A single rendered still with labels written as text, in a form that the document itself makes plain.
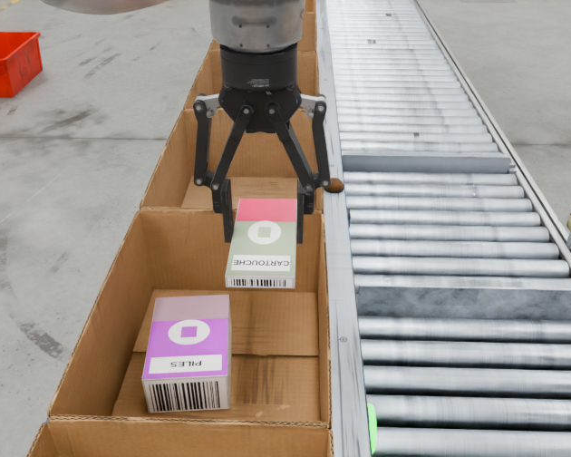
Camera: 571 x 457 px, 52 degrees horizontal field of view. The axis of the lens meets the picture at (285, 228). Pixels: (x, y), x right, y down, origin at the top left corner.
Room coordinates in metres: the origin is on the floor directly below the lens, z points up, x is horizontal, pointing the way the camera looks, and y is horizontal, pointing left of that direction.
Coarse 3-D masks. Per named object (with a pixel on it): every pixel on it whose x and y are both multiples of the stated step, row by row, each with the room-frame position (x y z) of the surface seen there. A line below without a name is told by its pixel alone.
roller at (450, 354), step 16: (368, 352) 0.75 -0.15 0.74; (384, 352) 0.75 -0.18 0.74; (400, 352) 0.75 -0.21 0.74; (416, 352) 0.75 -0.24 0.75; (432, 352) 0.75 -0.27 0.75; (448, 352) 0.75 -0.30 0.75; (464, 352) 0.75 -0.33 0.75; (480, 352) 0.75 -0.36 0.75; (496, 352) 0.75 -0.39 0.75; (512, 352) 0.75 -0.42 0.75; (528, 352) 0.75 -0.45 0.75; (544, 352) 0.75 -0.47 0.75; (560, 352) 0.75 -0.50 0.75; (496, 368) 0.74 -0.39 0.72; (512, 368) 0.74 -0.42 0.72; (528, 368) 0.74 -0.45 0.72; (544, 368) 0.73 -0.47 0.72; (560, 368) 0.73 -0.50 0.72
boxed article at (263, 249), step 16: (240, 208) 0.62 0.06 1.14; (256, 208) 0.62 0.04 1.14; (272, 208) 0.62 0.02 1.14; (288, 208) 0.62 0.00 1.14; (240, 224) 0.58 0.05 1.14; (256, 224) 0.58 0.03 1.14; (272, 224) 0.58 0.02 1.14; (288, 224) 0.58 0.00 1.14; (240, 240) 0.55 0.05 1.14; (256, 240) 0.55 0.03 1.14; (272, 240) 0.55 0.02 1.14; (288, 240) 0.55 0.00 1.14; (240, 256) 0.52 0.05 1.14; (256, 256) 0.52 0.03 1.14; (272, 256) 0.52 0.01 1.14; (288, 256) 0.52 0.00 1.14; (240, 272) 0.49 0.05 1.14; (256, 272) 0.49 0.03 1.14; (272, 272) 0.49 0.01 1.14; (288, 272) 0.49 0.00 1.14
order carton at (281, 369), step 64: (128, 256) 0.68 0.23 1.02; (192, 256) 0.76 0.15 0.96; (320, 256) 0.73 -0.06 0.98; (128, 320) 0.63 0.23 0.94; (256, 320) 0.68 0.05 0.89; (320, 320) 0.64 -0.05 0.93; (64, 384) 0.42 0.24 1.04; (128, 384) 0.56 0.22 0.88; (256, 384) 0.56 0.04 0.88; (320, 384) 0.55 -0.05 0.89
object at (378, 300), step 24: (360, 288) 0.86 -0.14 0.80; (384, 288) 0.86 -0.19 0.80; (408, 288) 0.86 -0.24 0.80; (432, 288) 0.86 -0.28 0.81; (456, 288) 0.86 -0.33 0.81; (480, 288) 0.86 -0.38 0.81; (504, 288) 0.86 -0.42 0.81; (528, 288) 0.86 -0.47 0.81; (552, 288) 0.86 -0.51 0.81; (360, 312) 0.86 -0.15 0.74; (384, 312) 0.86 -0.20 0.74; (408, 312) 0.86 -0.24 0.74; (432, 312) 0.86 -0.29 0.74; (456, 312) 0.86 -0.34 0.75; (480, 312) 0.86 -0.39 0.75; (504, 312) 0.86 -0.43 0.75; (528, 312) 0.85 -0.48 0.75; (552, 312) 0.85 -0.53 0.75
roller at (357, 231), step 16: (352, 224) 1.16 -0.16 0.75; (368, 224) 1.16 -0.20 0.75; (384, 224) 1.17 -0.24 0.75; (448, 240) 1.13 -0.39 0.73; (464, 240) 1.13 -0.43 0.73; (480, 240) 1.13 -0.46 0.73; (496, 240) 1.12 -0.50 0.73; (512, 240) 1.12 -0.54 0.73; (528, 240) 1.12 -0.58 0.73; (544, 240) 1.12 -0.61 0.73
